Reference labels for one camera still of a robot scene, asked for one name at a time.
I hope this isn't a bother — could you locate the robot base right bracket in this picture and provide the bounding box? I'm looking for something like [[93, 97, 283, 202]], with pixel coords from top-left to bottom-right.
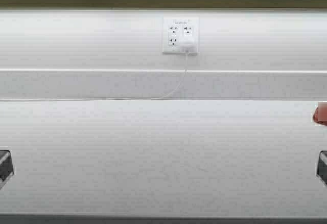
[[317, 151, 327, 184]]

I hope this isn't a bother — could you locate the white charger cable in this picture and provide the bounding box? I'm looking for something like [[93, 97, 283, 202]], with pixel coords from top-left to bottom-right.
[[0, 53, 190, 102]]

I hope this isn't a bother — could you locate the red plastic container lid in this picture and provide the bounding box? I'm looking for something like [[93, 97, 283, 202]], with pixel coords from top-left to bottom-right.
[[313, 102, 327, 126]]

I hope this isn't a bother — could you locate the robot base left bracket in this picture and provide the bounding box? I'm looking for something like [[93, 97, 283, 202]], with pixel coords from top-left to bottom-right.
[[0, 150, 14, 189]]

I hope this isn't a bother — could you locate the white wall power outlet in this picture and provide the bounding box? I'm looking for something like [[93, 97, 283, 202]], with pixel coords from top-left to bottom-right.
[[162, 17, 200, 55]]

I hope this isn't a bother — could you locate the white charger plug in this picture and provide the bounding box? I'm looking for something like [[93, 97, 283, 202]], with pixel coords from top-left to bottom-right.
[[180, 36, 197, 54]]

